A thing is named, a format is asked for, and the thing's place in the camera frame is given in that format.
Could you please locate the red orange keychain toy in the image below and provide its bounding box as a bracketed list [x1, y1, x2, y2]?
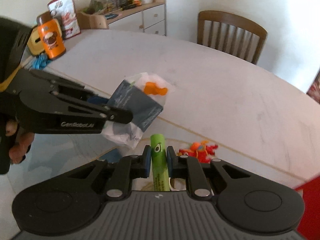
[177, 141, 219, 164]

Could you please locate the green lip balm tube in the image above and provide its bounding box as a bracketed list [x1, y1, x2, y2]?
[150, 134, 170, 192]

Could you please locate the white tissue pack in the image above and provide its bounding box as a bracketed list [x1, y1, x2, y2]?
[102, 72, 175, 148]

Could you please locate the red white cardboard box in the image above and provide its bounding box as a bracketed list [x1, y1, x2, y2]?
[295, 176, 320, 240]

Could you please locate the person's left hand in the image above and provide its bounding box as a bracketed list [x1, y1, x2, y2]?
[5, 120, 35, 164]

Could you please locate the blue cloth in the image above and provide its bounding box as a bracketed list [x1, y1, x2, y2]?
[31, 53, 51, 70]

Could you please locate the yellow teal tissue holder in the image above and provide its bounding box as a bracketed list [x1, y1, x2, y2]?
[27, 26, 44, 56]

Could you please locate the orange brown bottle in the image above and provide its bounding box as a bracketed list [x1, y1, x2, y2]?
[36, 11, 66, 60]

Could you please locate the cardboard box on sideboard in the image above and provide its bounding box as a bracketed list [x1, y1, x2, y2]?
[76, 11, 109, 30]

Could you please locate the white drawer sideboard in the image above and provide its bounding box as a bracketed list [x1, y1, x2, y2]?
[103, 0, 167, 36]

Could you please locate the red white snack bag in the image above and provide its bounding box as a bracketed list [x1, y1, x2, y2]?
[47, 0, 81, 40]

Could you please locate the brown wooden chair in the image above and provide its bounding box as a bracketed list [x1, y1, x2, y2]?
[197, 10, 267, 64]

